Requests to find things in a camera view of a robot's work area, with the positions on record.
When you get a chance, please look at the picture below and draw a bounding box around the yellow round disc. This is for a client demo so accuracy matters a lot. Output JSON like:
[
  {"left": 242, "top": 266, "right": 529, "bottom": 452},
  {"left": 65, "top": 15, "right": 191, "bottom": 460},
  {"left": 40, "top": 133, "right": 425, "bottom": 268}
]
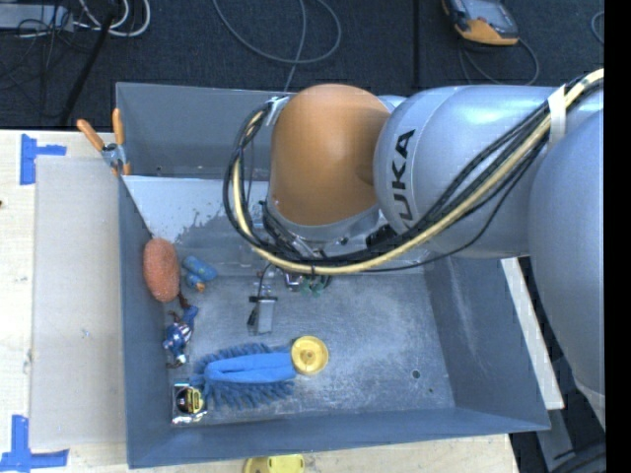
[{"left": 290, "top": 335, "right": 330, "bottom": 377}]

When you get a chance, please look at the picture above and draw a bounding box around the blue and red toy figure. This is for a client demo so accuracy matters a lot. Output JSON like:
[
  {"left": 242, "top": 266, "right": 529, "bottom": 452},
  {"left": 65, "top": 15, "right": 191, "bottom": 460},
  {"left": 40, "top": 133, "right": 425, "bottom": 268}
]
[{"left": 162, "top": 296, "right": 201, "bottom": 369}]

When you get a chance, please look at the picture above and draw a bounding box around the blue fringed duster mitt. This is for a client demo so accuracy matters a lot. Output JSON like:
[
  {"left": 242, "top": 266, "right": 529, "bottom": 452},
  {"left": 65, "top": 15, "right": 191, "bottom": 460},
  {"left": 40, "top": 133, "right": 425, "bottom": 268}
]
[{"left": 188, "top": 341, "right": 299, "bottom": 411}]

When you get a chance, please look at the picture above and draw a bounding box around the blue toy duck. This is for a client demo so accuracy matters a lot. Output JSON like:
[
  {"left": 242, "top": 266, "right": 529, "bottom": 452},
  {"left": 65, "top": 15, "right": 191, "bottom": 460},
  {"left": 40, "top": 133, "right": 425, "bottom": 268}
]
[{"left": 180, "top": 255, "right": 220, "bottom": 295}]

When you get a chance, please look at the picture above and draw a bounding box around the orange oval scrubber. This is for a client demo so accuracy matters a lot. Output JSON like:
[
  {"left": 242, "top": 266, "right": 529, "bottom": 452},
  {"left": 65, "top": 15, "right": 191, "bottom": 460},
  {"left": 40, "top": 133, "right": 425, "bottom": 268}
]
[{"left": 142, "top": 236, "right": 181, "bottom": 304}]

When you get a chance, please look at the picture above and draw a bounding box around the shiny black and yellow packet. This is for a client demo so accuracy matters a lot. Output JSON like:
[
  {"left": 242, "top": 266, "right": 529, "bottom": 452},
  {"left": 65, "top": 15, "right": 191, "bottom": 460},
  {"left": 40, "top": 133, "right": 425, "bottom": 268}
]
[{"left": 171, "top": 380, "right": 209, "bottom": 426}]

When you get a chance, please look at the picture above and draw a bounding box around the grey metal bin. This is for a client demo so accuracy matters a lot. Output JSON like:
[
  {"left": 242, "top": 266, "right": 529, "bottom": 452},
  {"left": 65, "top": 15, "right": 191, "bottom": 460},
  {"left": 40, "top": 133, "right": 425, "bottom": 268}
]
[{"left": 113, "top": 81, "right": 553, "bottom": 470}]

